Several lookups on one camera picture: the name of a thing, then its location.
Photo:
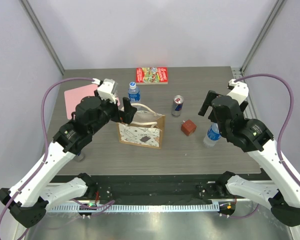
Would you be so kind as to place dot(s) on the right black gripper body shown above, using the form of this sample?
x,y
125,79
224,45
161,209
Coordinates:
x,y
212,117

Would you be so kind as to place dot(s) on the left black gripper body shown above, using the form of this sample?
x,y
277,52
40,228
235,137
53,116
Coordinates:
x,y
120,116

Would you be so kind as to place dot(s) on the water bottle blue label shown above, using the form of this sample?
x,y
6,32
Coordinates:
x,y
212,136

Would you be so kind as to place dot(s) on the patterned canvas tote bag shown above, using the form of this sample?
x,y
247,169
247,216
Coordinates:
x,y
145,130

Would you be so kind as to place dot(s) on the silver red bull can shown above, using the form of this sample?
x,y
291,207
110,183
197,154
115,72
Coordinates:
x,y
177,105

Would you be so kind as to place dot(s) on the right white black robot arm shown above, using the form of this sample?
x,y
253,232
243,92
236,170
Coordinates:
x,y
254,138

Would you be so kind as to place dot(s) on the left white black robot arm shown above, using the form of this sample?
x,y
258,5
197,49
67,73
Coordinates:
x,y
27,200

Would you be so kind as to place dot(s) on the red brown cube block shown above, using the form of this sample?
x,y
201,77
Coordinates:
x,y
188,127

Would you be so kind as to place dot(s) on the red book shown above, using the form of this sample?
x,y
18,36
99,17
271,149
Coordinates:
x,y
151,75

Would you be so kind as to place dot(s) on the pink clipboard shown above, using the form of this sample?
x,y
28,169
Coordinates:
x,y
75,98

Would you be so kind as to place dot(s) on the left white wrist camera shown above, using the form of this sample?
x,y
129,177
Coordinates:
x,y
108,90

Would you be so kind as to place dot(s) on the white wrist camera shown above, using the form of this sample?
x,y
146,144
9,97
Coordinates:
x,y
108,90
238,91

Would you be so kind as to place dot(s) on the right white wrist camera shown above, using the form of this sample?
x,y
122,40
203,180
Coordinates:
x,y
238,91

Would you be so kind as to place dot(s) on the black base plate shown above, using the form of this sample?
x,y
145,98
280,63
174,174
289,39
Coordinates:
x,y
159,189

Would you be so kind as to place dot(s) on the white slotted cable duct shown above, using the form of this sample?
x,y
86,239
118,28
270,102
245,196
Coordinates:
x,y
76,208

